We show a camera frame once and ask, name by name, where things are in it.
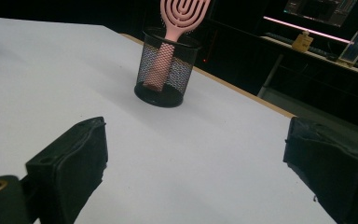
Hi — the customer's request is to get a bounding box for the small yellow bottle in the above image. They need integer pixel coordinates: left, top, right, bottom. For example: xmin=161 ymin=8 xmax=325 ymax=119
xmin=291 ymin=30 xmax=314 ymax=53

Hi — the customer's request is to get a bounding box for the black mesh cup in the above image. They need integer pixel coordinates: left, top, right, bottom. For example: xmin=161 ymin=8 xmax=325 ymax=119
xmin=133 ymin=26 xmax=202 ymax=108

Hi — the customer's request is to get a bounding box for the pink hairbrush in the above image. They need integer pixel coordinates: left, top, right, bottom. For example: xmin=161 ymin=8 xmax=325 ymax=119
xmin=142 ymin=0 xmax=213 ymax=93

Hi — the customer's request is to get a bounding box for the computer monitor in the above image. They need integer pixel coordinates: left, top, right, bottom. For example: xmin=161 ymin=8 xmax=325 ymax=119
xmin=282 ymin=0 xmax=358 ymax=28

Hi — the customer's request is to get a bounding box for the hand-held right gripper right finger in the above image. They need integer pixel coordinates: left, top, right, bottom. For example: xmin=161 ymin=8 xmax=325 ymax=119
xmin=282 ymin=116 xmax=358 ymax=224

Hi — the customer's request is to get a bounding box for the pink light strip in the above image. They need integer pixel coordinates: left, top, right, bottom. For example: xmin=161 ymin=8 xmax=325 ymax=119
xmin=262 ymin=15 xmax=352 ymax=45

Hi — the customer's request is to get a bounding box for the clear plastic bottle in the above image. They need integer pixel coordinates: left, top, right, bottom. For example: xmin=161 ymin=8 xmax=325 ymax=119
xmin=337 ymin=15 xmax=358 ymax=68

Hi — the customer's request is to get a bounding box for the white board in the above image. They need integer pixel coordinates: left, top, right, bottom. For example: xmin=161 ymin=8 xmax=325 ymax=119
xmin=0 ymin=15 xmax=337 ymax=224

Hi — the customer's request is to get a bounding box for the grey metal desk frame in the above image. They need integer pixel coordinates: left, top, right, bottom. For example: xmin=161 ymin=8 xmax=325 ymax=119
xmin=256 ymin=34 xmax=358 ymax=147

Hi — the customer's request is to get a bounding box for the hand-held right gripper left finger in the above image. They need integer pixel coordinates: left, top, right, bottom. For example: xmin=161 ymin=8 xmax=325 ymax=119
xmin=24 ymin=116 xmax=109 ymax=224

